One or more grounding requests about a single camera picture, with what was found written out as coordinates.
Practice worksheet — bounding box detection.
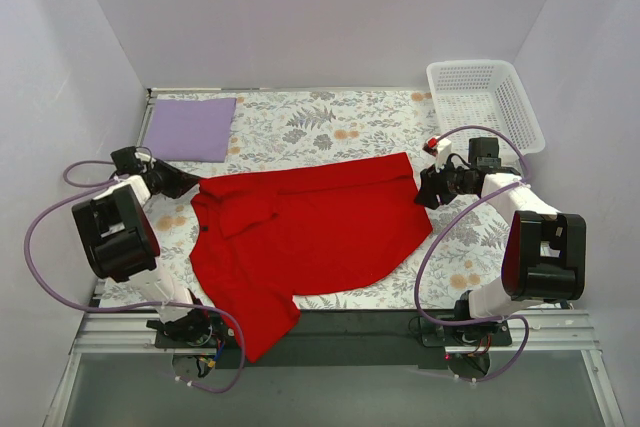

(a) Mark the white plastic basket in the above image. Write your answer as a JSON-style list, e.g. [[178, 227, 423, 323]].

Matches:
[[426, 59, 546, 155]]

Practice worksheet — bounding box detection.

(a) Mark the red t shirt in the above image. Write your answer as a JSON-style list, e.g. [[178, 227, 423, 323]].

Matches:
[[190, 153, 432, 361]]

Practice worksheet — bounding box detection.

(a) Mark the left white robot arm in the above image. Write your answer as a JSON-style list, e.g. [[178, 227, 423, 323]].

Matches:
[[72, 146, 213, 343]]

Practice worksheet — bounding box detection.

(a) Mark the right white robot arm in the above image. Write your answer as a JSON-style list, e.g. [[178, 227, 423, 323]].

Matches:
[[415, 137, 587, 326]]

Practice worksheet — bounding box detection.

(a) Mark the folded purple t shirt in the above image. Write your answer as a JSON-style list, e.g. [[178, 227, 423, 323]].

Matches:
[[142, 98, 236, 163]]

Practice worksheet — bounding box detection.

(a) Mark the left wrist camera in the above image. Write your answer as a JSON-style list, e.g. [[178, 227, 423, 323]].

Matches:
[[133, 146, 156, 175]]

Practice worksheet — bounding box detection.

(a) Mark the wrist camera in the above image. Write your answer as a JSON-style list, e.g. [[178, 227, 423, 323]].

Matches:
[[423, 137, 452, 172], [133, 146, 156, 175]]

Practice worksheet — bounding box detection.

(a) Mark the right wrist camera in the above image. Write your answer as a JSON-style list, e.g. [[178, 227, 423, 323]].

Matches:
[[423, 137, 452, 172]]

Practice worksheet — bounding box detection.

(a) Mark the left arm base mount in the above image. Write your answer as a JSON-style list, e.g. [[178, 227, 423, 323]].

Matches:
[[146, 310, 239, 349]]

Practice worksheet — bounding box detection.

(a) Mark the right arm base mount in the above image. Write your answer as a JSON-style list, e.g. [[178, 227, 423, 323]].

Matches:
[[408, 316, 512, 378]]

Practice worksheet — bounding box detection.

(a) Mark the aluminium frame rail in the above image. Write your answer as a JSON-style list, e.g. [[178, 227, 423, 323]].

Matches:
[[64, 309, 622, 426]]

